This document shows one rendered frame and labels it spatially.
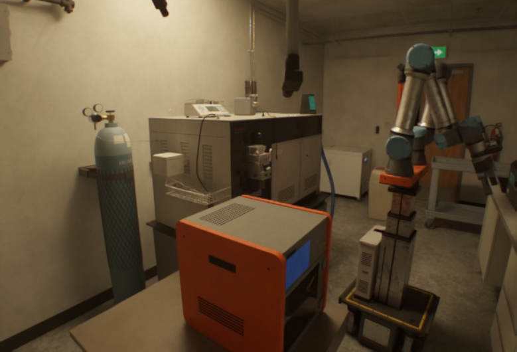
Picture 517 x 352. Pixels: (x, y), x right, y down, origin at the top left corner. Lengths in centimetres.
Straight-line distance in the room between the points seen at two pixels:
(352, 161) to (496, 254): 261
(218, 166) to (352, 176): 342
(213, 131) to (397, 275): 139
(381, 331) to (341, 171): 311
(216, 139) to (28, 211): 131
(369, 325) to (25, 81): 258
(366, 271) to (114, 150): 175
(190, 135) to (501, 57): 449
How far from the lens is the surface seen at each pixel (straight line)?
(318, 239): 102
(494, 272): 280
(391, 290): 206
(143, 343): 120
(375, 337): 212
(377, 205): 411
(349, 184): 476
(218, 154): 150
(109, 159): 195
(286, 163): 195
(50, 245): 232
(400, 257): 193
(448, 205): 450
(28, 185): 217
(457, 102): 509
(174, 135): 174
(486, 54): 515
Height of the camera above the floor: 152
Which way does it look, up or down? 11 degrees down
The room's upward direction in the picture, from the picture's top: straight up
